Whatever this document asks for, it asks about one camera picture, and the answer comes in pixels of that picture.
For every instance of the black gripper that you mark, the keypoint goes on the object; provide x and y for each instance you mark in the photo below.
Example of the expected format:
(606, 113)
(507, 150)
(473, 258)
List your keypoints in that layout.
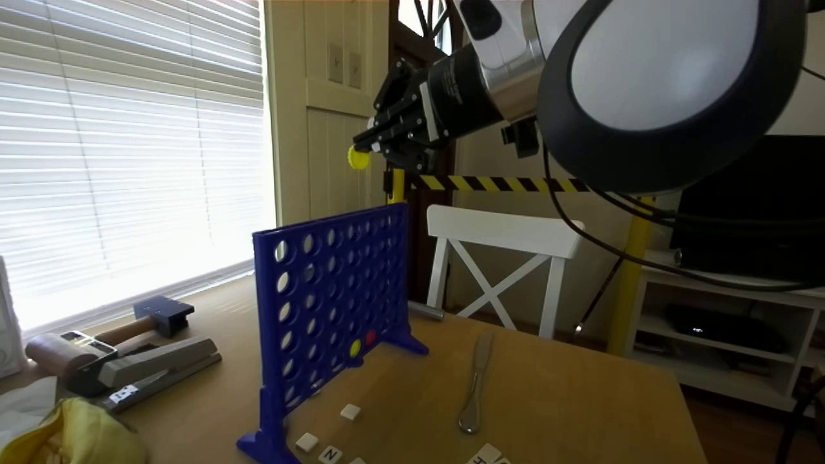
(422, 110)

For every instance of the yellow game disc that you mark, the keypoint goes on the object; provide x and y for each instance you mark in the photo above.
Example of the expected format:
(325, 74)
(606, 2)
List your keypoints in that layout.
(359, 158)

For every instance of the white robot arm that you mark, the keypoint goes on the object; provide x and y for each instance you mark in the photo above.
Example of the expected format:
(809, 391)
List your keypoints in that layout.
(624, 93)

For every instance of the blue connect four grid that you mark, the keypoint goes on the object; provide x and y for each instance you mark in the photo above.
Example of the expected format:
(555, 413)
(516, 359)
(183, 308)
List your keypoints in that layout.
(324, 284)

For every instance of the white wooden chair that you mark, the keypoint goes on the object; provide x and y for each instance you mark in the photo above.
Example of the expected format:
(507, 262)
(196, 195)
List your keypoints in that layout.
(498, 250)

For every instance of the red disc inside grid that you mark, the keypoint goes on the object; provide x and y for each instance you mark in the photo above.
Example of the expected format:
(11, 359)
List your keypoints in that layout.
(370, 338)

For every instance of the yellow disc inside grid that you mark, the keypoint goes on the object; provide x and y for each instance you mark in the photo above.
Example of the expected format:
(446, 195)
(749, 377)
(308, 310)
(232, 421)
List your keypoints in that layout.
(355, 350)

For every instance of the white window blinds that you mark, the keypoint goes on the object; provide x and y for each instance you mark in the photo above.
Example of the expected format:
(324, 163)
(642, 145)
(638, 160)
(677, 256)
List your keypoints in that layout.
(132, 149)

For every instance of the small dark blue box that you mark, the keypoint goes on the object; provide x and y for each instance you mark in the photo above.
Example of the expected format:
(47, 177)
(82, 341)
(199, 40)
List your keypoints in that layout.
(167, 314)

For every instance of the grey stapler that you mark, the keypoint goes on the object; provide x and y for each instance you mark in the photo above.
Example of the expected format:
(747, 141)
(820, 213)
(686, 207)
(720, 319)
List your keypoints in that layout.
(142, 374)

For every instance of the white shelf unit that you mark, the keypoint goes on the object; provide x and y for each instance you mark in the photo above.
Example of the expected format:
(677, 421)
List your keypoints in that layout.
(743, 338)

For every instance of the yellow cloth bag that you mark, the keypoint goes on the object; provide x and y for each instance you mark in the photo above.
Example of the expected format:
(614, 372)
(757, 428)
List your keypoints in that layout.
(75, 432)

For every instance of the clear plastic bag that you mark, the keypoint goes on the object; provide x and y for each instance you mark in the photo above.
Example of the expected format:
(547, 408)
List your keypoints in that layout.
(25, 408)

